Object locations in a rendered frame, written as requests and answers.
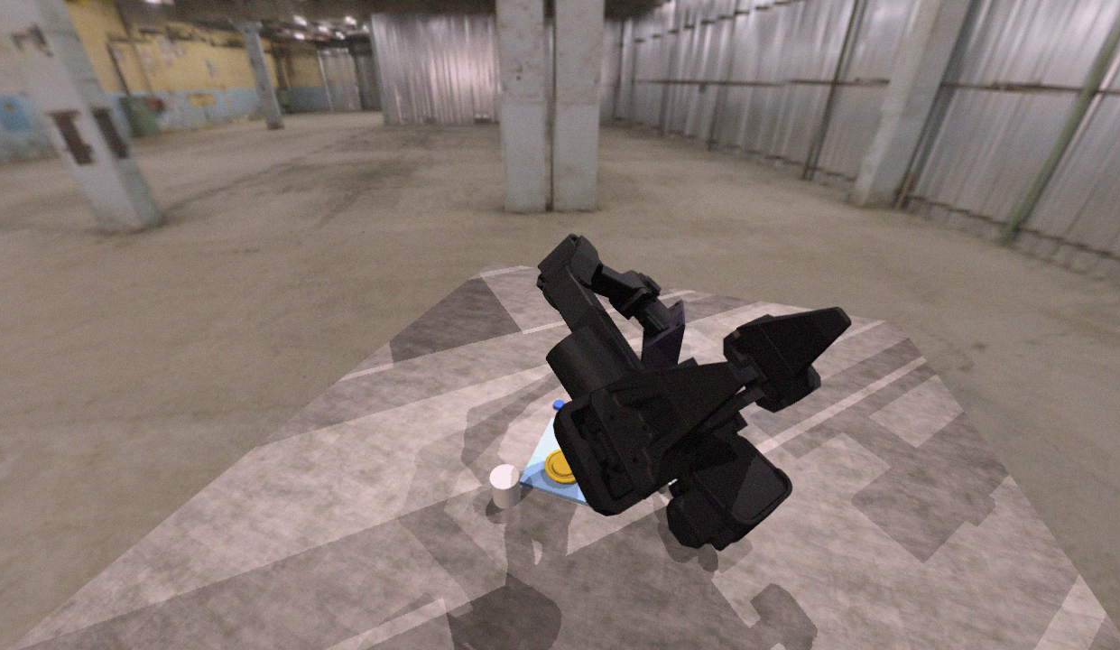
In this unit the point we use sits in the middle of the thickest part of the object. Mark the yellow plate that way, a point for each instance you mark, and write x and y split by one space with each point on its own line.
557 467

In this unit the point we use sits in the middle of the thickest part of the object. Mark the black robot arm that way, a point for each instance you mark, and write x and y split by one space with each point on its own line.
725 491

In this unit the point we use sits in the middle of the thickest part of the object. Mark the light blue flat square mat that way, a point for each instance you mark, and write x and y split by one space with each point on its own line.
535 476

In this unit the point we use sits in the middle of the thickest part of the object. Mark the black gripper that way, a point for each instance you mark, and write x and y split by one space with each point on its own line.
626 440

